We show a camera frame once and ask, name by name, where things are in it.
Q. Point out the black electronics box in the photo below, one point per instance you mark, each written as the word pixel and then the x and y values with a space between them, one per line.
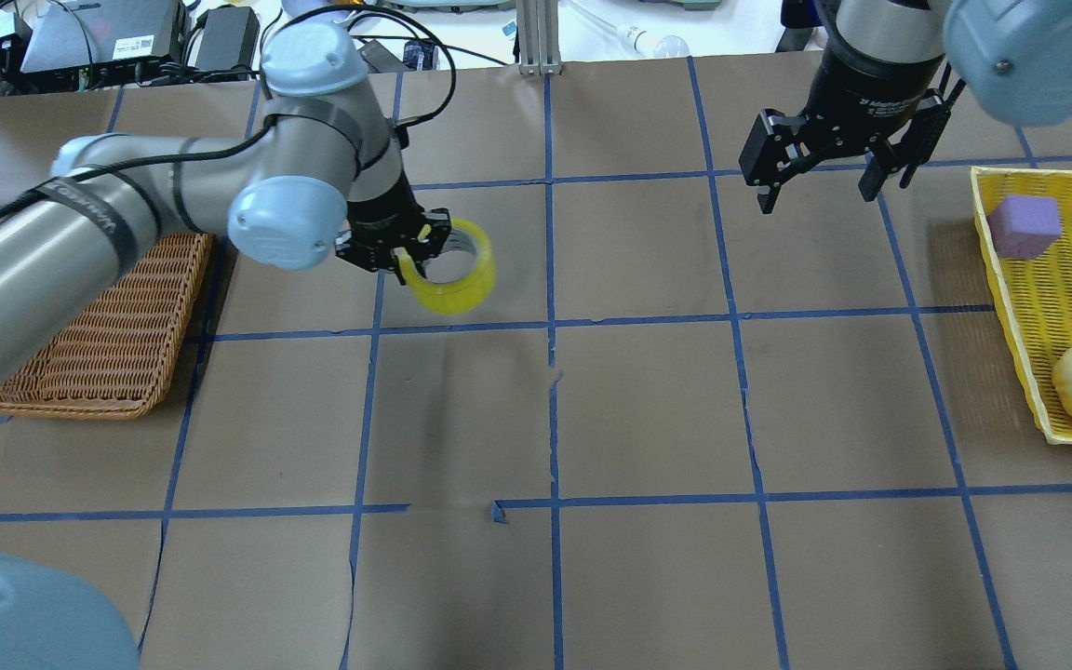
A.
pixel 85 45

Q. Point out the black power adapter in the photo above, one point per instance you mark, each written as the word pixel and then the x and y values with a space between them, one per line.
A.
pixel 380 60

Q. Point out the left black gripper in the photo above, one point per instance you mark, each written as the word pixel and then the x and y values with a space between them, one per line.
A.
pixel 383 215

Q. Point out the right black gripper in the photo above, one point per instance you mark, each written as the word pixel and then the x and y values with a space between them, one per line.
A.
pixel 857 86

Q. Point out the aluminium profile post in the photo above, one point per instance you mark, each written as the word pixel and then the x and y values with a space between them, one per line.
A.
pixel 538 37

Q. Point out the black power brick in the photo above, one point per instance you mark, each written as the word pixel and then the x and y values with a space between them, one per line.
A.
pixel 226 45

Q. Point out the yellow tape roll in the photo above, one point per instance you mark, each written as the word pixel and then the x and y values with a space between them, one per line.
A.
pixel 461 277

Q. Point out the clear light bulb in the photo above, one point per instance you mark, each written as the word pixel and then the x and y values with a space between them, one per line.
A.
pixel 650 45

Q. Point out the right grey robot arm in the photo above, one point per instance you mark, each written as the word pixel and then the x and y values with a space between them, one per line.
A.
pixel 1015 57

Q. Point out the purple foam block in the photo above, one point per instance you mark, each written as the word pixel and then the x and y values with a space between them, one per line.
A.
pixel 1024 227

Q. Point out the brown wicker basket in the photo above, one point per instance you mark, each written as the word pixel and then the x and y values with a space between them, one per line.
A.
pixel 116 360

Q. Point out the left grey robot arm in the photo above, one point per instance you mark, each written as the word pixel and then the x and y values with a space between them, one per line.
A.
pixel 322 176

